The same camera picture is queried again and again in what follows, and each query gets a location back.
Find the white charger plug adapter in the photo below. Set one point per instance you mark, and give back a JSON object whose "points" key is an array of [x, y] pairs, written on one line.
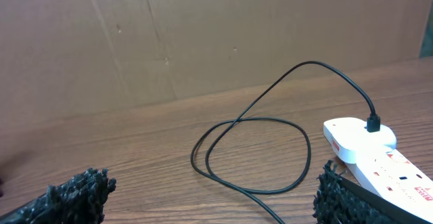
{"points": [[350, 139]]}

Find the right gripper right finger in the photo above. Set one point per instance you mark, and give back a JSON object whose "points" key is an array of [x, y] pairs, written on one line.
{"points": [[340, 201]]}

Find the brown cardboard backboard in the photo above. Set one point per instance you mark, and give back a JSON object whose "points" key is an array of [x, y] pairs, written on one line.
{"points": [[63, 58]]}

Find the white power strip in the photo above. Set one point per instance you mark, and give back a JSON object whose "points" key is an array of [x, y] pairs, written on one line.
{"points": [[393, 177]]}

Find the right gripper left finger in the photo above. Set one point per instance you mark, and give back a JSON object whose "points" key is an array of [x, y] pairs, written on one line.
{"points": [[78, 201]]}

